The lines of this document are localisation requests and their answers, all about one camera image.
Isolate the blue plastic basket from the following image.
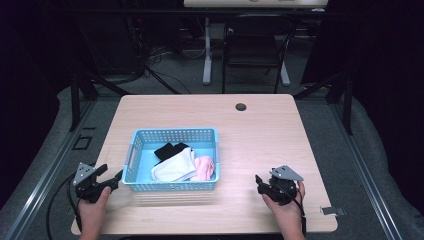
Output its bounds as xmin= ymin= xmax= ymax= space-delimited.
xmin=121 ymin=127 xmax=221 ymax=193

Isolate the person's right hand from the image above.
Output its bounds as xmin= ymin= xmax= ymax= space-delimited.
xmin=261 ymin=181 xmax=307 ymax=223

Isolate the white sock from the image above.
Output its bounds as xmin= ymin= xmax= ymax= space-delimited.
xmin=150 ymin=147 xmax=198 ymax=184

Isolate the aluminium floor rail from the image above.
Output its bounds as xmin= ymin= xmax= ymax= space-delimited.
xmin=3 ymin=99 xmax=98 ymax=240
xmin=328 ymin=101 xmax=406 ymax=240

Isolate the black chair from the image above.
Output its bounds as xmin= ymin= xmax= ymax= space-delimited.
xmin=221 ymin=13 xmax=298 ymax=95

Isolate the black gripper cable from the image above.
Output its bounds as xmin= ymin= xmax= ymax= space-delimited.
xmin=45 ymin=173 xmax=78 ymax=240
xmin=283 ymin=186 xmax=308 ymax=238

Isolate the person's left hand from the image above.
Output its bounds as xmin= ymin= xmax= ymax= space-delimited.
xmin=77 ymin=186 xmax=113 ymax=217

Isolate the black metal stand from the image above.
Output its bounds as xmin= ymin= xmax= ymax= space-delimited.
xmin=293 ymin=66 xmax=355 ymax=136
xmin=67 ymin=64 xmax=132 ymax=133

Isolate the bundle of floor cables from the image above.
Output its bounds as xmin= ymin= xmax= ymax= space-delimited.
xmin=131 ymin=43 xmax=209 ymax=95

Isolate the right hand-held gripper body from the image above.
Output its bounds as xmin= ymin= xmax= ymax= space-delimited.
xmin=263 ymin=165 xmax=305 ymax=206

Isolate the dark curtain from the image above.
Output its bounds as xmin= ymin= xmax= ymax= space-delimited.
xmin=0 ymin=0 xmax=79 ymax=209
xmin=301 ymin=0 xmax=424 ymax=216

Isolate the white desk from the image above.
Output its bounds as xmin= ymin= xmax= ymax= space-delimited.
xmin=183 ymin=0 xmax=330 ymax=87

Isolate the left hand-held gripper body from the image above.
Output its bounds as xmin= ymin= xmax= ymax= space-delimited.
xmin=72 ymin=162 xmax=113 ymax=204

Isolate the pink sock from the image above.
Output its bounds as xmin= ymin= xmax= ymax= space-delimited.
xmin=190 ymin=155 xmax=216 ymax=182

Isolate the grey metal bracket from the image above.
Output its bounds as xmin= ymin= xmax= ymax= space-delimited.
xmin=320 ymin=205 xmax=347 ymax=217

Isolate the black sock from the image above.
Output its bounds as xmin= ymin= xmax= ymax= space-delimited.
xmin=153 ymin=142 xmax=190 ymax=162

